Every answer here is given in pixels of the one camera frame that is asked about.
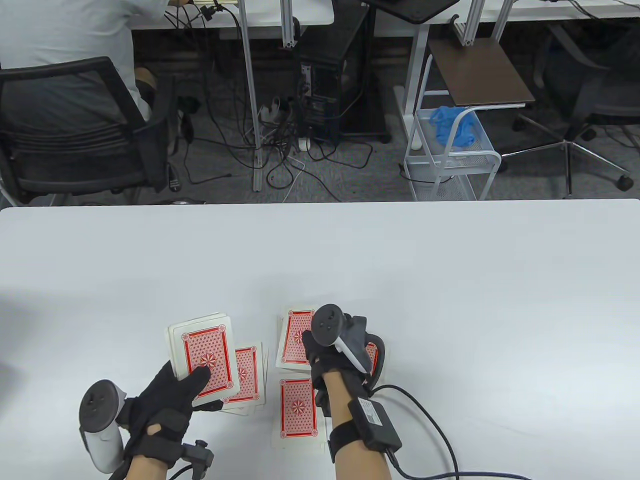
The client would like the person's left hand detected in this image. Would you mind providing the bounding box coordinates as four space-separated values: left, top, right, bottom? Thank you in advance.
117 361 224 469

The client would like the person's right hand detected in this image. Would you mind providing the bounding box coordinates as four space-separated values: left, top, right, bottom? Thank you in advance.
301 329 372 418

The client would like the deck of red-backed playing cards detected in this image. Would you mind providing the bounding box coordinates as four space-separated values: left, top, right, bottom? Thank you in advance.
167 313 242 407

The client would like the person's right forearm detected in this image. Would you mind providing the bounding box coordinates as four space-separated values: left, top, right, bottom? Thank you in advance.
322 372 393 480

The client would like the person's left forearm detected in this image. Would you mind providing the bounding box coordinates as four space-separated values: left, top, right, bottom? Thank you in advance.
112 457 171 480

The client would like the dark grey right controller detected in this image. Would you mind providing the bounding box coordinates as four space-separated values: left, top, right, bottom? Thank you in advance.
311 304 386 388

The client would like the grey and white left controller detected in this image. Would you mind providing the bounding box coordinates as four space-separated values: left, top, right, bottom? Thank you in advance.
78 380 127 475

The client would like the white power strip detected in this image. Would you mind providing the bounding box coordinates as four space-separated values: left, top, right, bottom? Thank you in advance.
257 97 283 126

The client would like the black mesh office chair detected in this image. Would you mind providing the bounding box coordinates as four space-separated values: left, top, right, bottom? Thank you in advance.
0 56 183 207

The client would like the blue plastic bag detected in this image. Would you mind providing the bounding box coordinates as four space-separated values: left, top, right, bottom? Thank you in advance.
430 106 478 149

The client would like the black computer tower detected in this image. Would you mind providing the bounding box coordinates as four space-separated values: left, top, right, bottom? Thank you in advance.
295 5 392 146

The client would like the brown wooden board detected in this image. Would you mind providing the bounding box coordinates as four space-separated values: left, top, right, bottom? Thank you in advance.
427 37 536 108

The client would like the white office desk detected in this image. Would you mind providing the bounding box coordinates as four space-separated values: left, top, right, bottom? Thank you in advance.
375 0 640 151
132 0 335 30

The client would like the black tray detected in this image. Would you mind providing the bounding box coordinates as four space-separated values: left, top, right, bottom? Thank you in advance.
361 0 460 25

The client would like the dark grey office chair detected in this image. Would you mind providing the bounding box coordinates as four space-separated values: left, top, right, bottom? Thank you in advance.
500 22 640 198

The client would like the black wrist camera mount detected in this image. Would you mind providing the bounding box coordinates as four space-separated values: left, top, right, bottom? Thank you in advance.
177 439 215 480

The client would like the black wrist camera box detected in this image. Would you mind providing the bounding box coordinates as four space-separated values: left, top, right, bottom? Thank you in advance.
347 397 403 451

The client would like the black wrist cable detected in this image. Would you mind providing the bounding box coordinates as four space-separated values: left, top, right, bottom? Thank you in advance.
370 384 531 480

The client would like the tangle of black cables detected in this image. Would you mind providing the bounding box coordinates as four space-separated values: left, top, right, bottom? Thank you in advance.
165 0 373 203

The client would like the white wire cart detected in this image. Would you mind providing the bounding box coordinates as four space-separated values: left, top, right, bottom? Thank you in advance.
404 52 502 202

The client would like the long aluminium profile post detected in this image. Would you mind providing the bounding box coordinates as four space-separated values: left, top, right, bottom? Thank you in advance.
237 0 264 193

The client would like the short aluminium profile post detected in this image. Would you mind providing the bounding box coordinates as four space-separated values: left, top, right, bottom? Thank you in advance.
452 0 486 47
490 0 516 43
280 0 297 50

